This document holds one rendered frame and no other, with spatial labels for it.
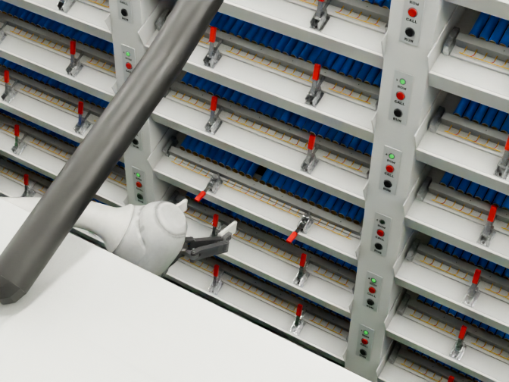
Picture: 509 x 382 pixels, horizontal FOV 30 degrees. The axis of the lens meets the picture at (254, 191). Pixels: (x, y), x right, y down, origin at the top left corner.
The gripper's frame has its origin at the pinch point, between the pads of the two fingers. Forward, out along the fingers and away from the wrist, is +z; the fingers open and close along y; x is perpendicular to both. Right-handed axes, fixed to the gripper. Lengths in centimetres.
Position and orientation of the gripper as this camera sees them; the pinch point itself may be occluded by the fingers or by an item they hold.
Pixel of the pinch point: (207, 217)
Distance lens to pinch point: 216.9
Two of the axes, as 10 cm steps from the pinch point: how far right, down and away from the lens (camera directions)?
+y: 8.5, 3.6, -3.9
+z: 5.2, -3.9, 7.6
